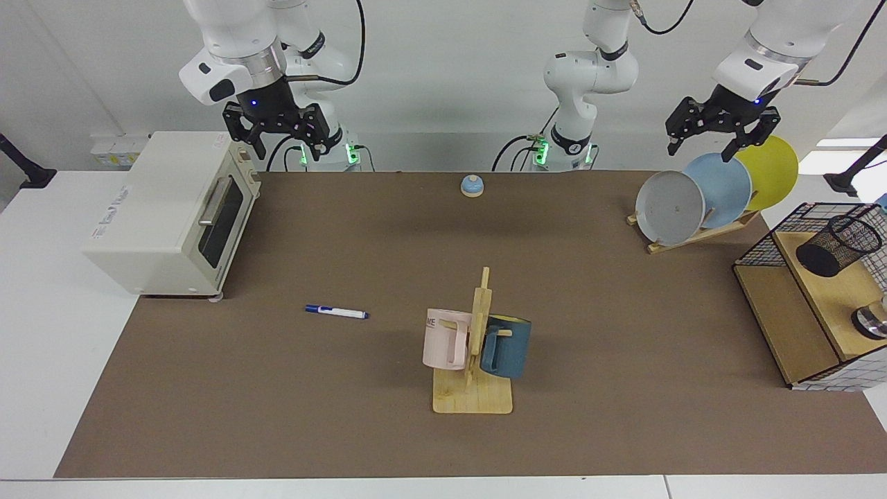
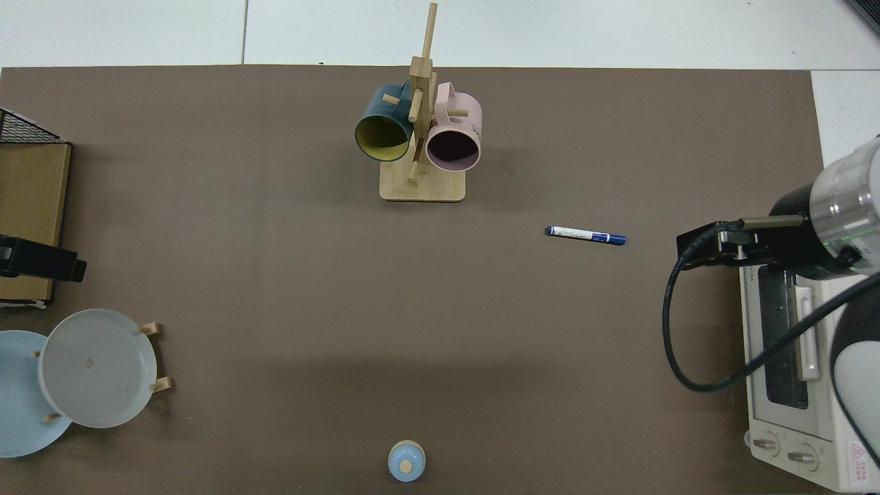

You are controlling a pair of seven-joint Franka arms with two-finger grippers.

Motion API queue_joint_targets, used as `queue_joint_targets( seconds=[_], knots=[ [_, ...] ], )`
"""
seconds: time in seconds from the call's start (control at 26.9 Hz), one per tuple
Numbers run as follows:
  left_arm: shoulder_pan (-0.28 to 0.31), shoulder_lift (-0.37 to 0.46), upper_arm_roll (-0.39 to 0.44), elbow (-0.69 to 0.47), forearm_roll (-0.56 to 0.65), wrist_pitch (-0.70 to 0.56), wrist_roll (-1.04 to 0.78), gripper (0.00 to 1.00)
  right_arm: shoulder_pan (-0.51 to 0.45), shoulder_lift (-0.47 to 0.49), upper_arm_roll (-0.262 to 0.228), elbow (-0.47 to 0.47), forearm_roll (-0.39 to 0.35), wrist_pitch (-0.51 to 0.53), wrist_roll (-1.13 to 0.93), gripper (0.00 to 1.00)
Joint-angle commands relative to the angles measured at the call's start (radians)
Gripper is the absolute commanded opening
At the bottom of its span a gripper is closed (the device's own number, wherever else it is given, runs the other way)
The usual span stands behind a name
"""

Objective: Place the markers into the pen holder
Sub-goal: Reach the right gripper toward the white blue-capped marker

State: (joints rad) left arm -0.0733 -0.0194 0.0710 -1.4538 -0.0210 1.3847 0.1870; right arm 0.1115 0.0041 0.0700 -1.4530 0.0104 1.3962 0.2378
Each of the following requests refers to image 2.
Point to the dark grey device edge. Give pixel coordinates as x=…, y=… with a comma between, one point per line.
x=867, y=12

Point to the wooden cup stand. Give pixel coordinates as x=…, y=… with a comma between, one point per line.
x=423, y=185

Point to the pale toaster oven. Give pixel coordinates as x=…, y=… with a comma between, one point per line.
x=777, y=426

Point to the small blue round bell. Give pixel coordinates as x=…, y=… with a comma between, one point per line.
x=406, y=462

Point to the wooden plate rack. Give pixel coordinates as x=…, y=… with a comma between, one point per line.
x=161, y=385

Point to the pink mug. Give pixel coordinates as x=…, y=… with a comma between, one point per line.
x=462, y=117

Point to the blue and white marker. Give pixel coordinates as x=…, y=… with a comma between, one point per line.
x=584, y=235

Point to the grey plate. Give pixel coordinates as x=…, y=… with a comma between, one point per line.
x=96, y=368

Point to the light blue plate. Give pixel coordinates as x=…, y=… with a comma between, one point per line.
x=20, y=399

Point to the brown table cloth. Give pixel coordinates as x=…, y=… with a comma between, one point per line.
x=275, y=275

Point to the dark teal mug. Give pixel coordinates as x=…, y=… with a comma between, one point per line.
x=381, y=110

